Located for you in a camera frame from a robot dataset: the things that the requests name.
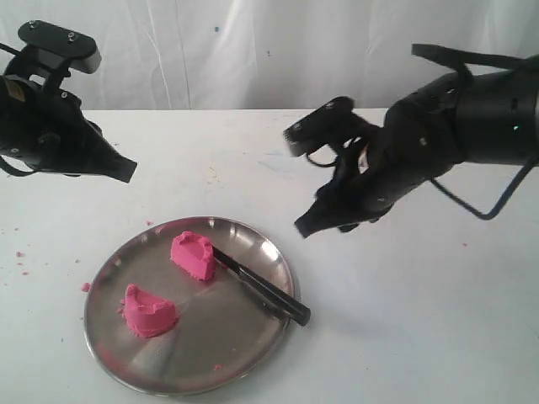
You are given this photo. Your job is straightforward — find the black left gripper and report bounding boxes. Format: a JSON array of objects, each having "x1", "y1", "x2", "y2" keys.
[{"x1": 1, "y1": 75, "x2": 137, "y2": 183}]

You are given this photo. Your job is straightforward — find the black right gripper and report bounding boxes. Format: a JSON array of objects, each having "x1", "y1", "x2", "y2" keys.
[{"x1": 294, "y1": 73, "x2": 463, "y2": 238}]

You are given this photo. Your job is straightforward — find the black kitchen knife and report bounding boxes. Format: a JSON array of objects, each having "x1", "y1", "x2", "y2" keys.
[{"x1": 212, "y1": 247, "x2": 311, "y2": 327}]

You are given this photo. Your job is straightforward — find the pink clay lump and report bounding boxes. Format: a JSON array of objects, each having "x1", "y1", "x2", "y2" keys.
[
  {"x1": 117, "y1": 284, "x2": 180, "y2": 338},
  {"x1": 170, "y1": 231, "x2": 216, "y2": 282}
]

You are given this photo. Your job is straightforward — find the round stainless steel plate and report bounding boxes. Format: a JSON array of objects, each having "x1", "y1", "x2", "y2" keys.
[{"x1": 84, "y1": 216, "x2": 295, "y2": 396}]

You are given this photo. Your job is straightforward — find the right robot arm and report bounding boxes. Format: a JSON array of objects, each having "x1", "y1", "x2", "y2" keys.
[{"x1": 285, "y1": 60, "x2": 538, "y2": 237}]

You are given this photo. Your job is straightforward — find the white backdrop curtain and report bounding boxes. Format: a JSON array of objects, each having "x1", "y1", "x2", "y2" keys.
[{"x1": 1, "y1": 1, "x2": 538, "y2": 109}]

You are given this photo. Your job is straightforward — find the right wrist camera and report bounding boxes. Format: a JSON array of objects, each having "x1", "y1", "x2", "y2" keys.
[{"x1": 283, "y1": 96, "x2": 379, "y2": 168}]

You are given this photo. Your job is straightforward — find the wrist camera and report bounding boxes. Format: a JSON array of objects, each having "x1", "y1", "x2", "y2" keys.
[
  {"x1": 283, "y1": 96, "x2": 379, "y2": 168},
  {"x1": 4, "y1": 20, "x2": 101, "y2": 93}
]

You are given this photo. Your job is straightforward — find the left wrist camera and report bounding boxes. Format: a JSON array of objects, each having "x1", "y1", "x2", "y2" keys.
[{"x1": 4, "y1": 20, "x2": 101, "y2": 93}]

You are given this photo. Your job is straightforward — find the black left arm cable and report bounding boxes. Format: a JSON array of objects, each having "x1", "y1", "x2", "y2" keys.
[{"x1": 0, "y1": 41, "x2": 85, "y2": 178}]

